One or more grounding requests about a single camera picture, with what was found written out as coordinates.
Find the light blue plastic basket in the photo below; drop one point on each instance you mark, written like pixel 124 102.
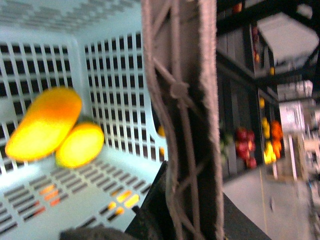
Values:
pixel 67 62

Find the brown basket handle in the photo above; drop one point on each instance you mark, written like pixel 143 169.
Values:
pixel 179 46

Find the red orange mango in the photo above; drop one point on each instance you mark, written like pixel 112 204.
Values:
pixel 45 125

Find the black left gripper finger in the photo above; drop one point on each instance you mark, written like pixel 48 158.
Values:
pixel 94 233

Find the yellow lemon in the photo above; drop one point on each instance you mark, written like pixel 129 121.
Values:
pixel 81 146

